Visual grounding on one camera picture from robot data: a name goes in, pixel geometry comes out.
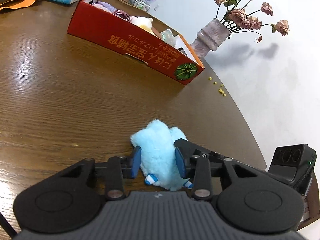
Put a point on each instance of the pink satin scrunchie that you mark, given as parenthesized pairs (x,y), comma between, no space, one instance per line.
(121,15)

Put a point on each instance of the grey pink ceramic vase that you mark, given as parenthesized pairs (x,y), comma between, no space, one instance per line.
(210,38)

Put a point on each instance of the dried pink roses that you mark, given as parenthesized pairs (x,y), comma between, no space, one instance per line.
(240,17)

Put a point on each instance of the red cardboard box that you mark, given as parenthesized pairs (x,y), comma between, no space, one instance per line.
(130,40)

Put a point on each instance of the light blue plush toy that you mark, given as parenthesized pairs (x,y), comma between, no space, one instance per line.
(157,145)

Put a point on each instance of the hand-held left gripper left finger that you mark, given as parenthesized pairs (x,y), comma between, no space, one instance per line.
(137,161)

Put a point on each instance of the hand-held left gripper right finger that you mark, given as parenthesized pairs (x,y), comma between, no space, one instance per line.
(180,163)

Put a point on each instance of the white yellow lamb plush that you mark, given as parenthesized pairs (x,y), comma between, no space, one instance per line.
(143,23)

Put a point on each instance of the scattered yellow crumbs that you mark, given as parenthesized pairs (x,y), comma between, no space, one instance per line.
(221,90)

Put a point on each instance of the clear squishy toy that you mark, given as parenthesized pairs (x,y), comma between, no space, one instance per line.
(168,35)

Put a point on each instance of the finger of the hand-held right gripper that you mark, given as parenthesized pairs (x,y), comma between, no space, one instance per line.
(197,148)

